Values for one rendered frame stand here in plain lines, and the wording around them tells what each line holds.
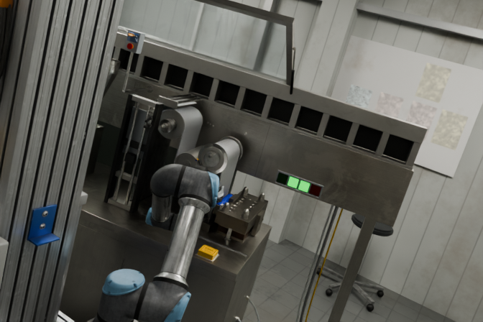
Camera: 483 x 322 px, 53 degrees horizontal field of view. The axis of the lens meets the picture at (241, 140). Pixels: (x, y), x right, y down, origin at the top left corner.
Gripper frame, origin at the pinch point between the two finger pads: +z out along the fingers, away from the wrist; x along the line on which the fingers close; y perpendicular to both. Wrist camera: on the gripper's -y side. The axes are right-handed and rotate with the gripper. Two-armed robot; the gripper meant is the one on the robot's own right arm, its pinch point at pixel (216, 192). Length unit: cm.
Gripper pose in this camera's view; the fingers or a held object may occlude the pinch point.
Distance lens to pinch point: 234.0
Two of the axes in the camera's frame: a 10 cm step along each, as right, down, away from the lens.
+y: 2.7, -9.4, -2.1
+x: -9.2, -3.2, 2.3
